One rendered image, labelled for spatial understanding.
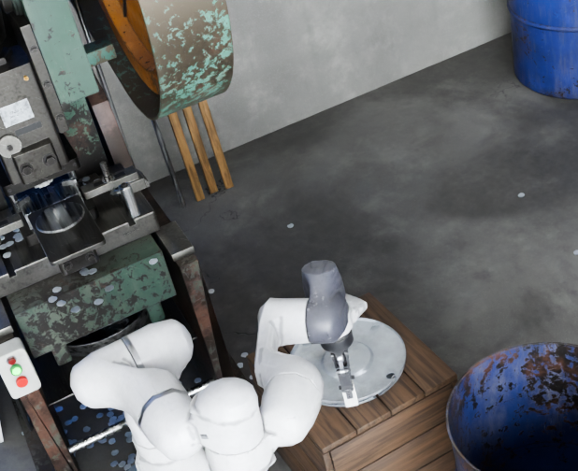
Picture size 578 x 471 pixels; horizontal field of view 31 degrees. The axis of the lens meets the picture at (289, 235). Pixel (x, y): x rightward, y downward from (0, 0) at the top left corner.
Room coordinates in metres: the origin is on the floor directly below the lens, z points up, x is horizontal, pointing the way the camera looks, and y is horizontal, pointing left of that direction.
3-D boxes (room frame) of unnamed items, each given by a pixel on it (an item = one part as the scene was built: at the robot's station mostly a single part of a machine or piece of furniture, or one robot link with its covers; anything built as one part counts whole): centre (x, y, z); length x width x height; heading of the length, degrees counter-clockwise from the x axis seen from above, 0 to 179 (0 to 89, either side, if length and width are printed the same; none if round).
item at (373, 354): (1.91, -0.06, 0.38); 0.29 x 0.29 x 0.01
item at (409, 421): (1.92, -0.06, 0.18); 0.40 x 0.38 x 0.35; 20
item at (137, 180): (2.39, 0.41, 0.76); 0.17 x 0.06 x 0.10; 107
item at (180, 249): (2.55, 0.36, 0.45); 0.92 x 0.12 x 0.90; 17
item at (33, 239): (2.35, 0.58, 0.72); 0.20 x 0.16 x 0.03; 107
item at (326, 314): (1.71, -0.04, 0.73); 0.18 x 0.10 x 0.13; 161
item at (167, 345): (1.63, 0.33, 0.71); 0.18 x 0.11 x 0.25; 110
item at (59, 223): (2.18, 0.52, 0.72); 0.25 x 0.14 x 0.14; 17
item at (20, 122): (2.30, 0.56, 1.04); 0.17 x 0.15 x 0.30; 17
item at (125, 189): (2.27, 0.37, 0.75); 0.03 x 0.03 x 0.10; 17
